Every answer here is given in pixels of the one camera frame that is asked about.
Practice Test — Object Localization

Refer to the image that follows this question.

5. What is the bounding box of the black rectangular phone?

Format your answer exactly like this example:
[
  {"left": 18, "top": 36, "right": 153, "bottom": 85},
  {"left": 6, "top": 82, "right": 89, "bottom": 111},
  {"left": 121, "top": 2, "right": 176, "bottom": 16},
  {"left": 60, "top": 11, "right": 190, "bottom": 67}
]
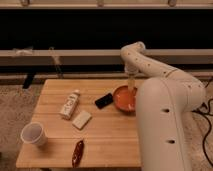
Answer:
[{"left": 95, "top": 93, "right": 113, "bottom": 109}]

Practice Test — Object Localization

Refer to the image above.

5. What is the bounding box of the red pepper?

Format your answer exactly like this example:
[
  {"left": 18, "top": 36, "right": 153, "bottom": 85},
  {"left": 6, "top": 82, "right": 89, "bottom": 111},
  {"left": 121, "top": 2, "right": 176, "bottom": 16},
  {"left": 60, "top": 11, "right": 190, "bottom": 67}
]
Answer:
[{"left": 72, "top": 140, "right": 84, "bottom": 167}]

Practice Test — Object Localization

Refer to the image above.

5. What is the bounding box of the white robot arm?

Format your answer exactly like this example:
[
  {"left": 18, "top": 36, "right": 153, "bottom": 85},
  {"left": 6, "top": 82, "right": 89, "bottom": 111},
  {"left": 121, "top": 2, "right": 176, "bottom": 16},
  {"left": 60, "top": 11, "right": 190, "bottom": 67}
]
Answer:
[{"left": 121, "top": 42, "right": 206, "bottom": 171}]

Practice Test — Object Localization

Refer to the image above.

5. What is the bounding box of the horizontal wooden rail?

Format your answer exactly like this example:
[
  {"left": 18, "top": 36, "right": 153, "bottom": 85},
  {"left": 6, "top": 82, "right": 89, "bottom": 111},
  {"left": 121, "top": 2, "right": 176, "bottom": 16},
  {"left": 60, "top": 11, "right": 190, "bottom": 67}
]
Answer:
[{"left": 0, "top": 49, "right": 213, "bottom": 66}]

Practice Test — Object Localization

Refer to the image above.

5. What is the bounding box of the wooden table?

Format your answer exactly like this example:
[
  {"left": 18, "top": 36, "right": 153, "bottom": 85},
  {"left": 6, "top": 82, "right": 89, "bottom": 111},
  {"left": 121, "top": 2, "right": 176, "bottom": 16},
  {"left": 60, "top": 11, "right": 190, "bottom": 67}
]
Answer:
[{"left": 16, "top": 79, "right": 141, "bottom": 168}]

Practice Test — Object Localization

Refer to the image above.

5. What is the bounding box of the beige rectangular sponge block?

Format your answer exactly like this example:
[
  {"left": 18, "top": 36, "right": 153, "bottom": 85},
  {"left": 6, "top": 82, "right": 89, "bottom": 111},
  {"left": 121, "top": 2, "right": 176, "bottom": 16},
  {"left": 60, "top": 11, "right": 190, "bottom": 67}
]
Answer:
[{"left": 72, "top": 111, "right": 92, "bottom": 130}]

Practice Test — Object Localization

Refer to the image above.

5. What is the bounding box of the black cable on floor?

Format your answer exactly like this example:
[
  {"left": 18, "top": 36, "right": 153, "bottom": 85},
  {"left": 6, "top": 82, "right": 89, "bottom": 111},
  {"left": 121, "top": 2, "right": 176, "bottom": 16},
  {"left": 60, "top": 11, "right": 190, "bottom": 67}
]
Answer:
[{"left": 191, "top": 77, "right": 213, "bottom": 168}]

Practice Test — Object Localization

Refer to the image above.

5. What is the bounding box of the orange red bowl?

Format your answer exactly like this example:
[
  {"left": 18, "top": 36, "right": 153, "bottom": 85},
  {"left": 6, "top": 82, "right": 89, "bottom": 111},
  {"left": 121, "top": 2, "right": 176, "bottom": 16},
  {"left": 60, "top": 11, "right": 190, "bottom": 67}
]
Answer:
[{"left": 113, "top": 86, "right": 137, "bottom": 113}]

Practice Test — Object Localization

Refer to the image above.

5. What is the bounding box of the white plastic bottle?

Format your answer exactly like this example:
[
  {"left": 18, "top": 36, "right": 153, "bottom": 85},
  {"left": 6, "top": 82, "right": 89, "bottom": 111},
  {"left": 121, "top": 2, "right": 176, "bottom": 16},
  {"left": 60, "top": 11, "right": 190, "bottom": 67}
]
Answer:
[{"left": 59, "top": 90, "right": 80, "bottom": 120}]

